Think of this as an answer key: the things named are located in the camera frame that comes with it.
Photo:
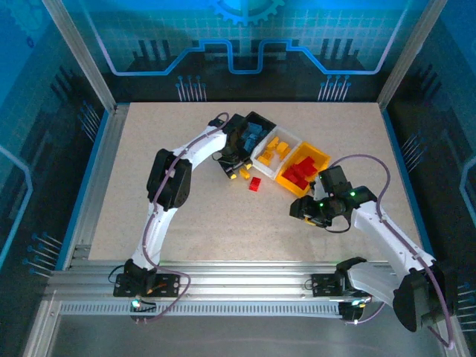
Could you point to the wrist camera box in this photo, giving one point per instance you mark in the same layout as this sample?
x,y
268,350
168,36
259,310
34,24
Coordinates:
x,y
334,178
236,124

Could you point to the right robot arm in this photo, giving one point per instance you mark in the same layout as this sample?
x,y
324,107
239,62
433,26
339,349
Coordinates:
x,y
394,241

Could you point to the blue table edge strip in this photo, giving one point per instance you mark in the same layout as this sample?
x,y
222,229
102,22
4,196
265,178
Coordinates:
x,y
89,167
403,167

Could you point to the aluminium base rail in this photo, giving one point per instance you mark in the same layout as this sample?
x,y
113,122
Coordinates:
x,y
241,277

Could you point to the aluminium frame post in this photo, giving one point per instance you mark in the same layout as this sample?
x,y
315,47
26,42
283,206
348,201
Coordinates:
x,y
409,56
82,56

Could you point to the white plastic bin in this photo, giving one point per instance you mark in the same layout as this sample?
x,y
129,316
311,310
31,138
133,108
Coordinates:
x,y
266,169

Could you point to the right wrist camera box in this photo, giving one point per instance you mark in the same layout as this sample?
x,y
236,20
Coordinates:
x,y
334,178

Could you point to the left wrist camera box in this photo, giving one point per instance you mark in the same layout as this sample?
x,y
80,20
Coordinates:
x,y
236,124

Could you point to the black plastic bin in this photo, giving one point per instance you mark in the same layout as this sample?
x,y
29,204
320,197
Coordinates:
x,y
256,118

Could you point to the aluminium side rail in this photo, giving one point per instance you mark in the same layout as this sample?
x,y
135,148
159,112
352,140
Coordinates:
x,y
101,167

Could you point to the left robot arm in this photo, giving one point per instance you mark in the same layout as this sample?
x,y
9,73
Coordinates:
x,y
169,182

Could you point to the black connector box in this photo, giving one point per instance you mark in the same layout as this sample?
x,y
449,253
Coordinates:
x,y
143,317
349,312

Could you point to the yellow plastic bin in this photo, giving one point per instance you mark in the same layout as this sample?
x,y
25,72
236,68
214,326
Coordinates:
x,y
320,156

